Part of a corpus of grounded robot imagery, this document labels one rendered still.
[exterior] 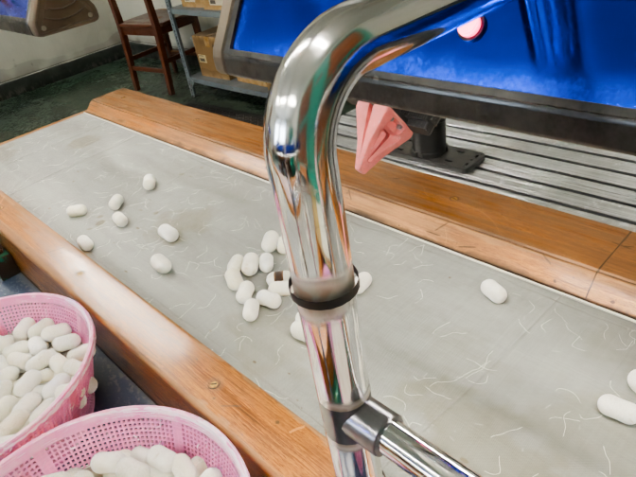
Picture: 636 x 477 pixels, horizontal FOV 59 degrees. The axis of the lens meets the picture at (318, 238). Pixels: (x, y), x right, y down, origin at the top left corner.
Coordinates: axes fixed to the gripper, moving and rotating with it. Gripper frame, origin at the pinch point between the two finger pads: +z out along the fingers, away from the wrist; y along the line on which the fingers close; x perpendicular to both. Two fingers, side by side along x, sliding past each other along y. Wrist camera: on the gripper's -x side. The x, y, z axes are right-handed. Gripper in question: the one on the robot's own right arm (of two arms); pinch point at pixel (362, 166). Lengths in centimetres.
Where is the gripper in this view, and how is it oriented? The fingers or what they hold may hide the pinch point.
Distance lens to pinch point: 66.8
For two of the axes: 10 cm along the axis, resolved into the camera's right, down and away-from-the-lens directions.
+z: -4.4, 9.0, -0.5
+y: 7.0, 3.1, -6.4
